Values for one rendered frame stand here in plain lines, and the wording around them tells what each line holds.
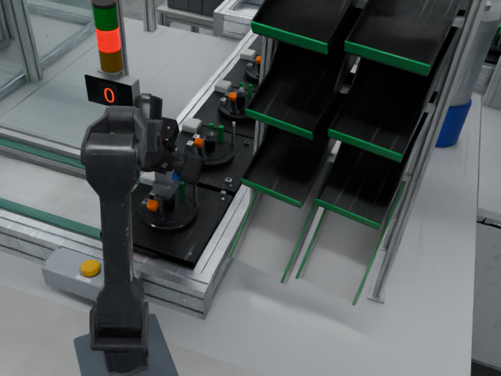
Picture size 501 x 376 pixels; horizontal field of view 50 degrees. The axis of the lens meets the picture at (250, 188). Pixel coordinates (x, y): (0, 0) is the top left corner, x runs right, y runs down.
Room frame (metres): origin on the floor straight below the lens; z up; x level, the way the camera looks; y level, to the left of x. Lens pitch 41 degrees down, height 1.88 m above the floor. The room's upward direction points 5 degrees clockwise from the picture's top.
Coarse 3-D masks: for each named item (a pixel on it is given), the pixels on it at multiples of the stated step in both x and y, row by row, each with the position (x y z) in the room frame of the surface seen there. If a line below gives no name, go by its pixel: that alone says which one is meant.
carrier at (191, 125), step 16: (192, 128) 1.27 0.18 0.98; (208, 128) 1.29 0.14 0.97; (176, 144) 1.20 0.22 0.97; (192, 144) 1.17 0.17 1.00; (208, 144) 1.16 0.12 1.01; (224, 144) 1.20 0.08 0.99; (240, 144) 1.23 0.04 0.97; (176, 160) 1.13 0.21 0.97; (208, 160) 1.12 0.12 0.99; (224, 160) 1.12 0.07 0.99; (240, 160) 1.15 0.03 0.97; (208, 176) 1.08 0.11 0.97; (224, 176) 1.08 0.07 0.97; (240, 176) 1.09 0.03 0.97
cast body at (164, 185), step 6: (156, 174) 0.91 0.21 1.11; (162, 174) 0.91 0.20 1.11; (168, 174) 0.90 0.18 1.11; (156, 180) 0.91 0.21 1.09; (162, 180) 0.91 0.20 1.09; (168, 180) 0.90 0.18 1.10; (174, 180) 0.91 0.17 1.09; (156, 186) 0.90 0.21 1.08; (162, 186) 0.89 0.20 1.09; (168, 186) 0.90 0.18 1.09; (174, 186) 0.91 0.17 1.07; (156, 192) 0.90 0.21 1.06; (162, 192) 0.89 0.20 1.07; (168, 192) 0.89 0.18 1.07
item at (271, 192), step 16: (352, 80) 0.96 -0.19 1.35; (336, 112) 0.94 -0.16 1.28; (272, 128) 0.90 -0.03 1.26; (320, 128) 0.91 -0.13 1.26; (272, 144) 0.88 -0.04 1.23; (288, 144) 0.88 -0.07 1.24; (304, 144) 0.88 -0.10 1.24; (320, 144) 0.87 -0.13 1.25; (256, 160) 0.85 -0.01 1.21; (272, 160) 0.85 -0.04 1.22; (288, 160) 0.84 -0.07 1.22; (304, 160) 0.84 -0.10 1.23; (320, 160) 0.84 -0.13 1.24; (256, 176) 0.82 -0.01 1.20; (272, 176) 0.81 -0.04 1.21; (288, 176) 0.81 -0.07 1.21; (304, 176) 0.81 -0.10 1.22; (272, 192) 0.76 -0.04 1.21; (288, 192) 0.78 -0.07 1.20; (304, 192) 0.76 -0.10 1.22
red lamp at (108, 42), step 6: (96, 30) 1.08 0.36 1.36; (114, 30) 1.08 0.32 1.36; (96, 36) 1.08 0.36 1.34; (102, 36) 1.07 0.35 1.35; (108, 36) 1.07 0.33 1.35; (114, 36) 1.08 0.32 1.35; (102, 42) 1.07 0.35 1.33; (108, 42) 1.07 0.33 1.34; (114, 42) 1.07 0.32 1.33; (120, 42) 1.10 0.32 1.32; (102, 48) 1.07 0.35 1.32; (108, 48) 1.07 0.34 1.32; (114, 48) 1.07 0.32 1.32
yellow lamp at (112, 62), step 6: (120, 48) 1.09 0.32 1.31; (102, 54) 1.07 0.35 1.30; (108, 54) 1.07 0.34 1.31; (114, 54) 1.07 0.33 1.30; (120, 54) 1.09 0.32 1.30; (102, 60) 1.07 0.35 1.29; (108, 60) 1.07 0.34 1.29; (114, 60) 1.07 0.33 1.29; (120, 60) 1.08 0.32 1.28; (102, 66) 1.07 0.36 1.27; (108, 66) 1.07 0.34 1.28; (114, 66) 1.07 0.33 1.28; (120, 66) 1.08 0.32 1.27
